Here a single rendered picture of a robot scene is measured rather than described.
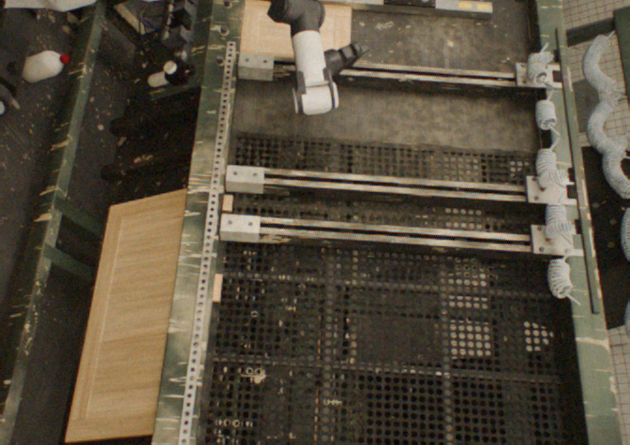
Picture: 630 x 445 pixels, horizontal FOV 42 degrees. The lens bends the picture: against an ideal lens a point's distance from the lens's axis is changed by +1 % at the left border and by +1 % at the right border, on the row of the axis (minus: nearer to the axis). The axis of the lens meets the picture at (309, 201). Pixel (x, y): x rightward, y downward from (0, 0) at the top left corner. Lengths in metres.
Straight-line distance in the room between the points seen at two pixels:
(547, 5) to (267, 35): 1.06
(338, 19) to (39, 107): 1.25
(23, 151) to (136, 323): 0.86
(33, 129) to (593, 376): 2.24
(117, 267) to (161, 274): 0.22
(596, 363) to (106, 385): 1.58
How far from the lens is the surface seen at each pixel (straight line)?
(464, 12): 3.30
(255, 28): 3.15
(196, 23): 3.16
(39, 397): 3.26
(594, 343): 2.64
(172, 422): 2.43
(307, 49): 2.46
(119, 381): 2.90
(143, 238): 3.09
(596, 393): 2.59
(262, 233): 2.61
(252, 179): 2.70
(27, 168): 3.37
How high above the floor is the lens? 2.28
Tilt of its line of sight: 25 degrees down
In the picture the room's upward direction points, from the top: 78 degrees clockwise
